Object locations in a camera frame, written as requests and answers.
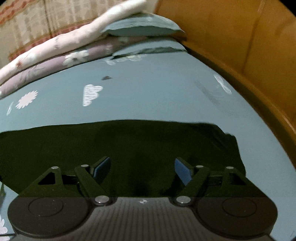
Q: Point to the black sweatpants with drawstring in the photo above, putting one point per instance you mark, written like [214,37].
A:
[142,153]

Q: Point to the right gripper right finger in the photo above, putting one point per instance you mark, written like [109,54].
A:
[225,202]

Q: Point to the blue patterned bed sheet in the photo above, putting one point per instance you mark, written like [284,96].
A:
[164,87]

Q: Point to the wooden headboard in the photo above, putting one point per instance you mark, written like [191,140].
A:
[252,44]

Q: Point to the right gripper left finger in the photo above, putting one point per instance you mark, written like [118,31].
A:
[56,203]

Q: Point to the white floral folded quilt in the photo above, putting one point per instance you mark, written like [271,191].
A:
[72,40]

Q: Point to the purple floral folded quilt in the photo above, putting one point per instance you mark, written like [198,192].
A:
[96,50]

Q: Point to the patterned beige pink curtain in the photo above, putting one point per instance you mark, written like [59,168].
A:
[25,24]

